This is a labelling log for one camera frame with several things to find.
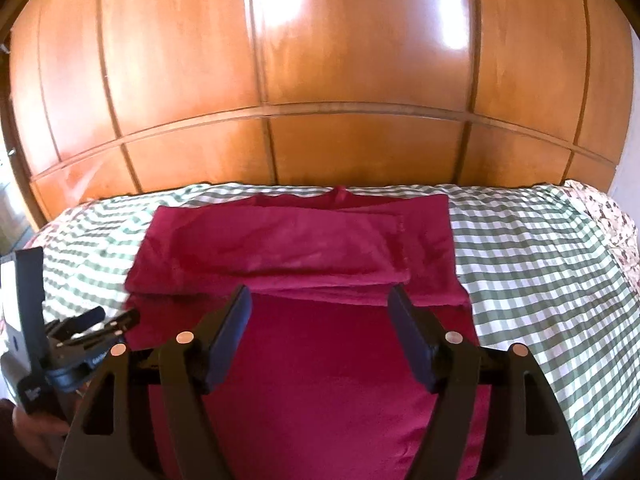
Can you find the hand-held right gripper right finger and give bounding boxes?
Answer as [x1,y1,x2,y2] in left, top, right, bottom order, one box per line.
[387,285,584,480]

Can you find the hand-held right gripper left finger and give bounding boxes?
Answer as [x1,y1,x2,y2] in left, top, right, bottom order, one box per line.
[56,285,253,480]

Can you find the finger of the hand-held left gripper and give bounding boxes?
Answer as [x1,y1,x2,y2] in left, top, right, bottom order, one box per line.
[46,307,107,343]
[67,308,142,361]

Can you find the dark red knit garment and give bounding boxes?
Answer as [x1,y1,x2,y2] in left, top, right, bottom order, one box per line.
[122,185,493,480]

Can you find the person's left hand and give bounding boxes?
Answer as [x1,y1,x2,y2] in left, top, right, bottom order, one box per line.
[12,402,72,470]

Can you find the green checked bed sheet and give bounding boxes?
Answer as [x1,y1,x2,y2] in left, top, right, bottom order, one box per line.
[37,180,640,461]

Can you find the floral patterned bed sheet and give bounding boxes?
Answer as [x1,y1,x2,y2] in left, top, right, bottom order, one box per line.
[562,179,640,288]

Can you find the glossy wooden wardrobe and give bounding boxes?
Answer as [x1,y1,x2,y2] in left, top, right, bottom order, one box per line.
[0,0,640,233]

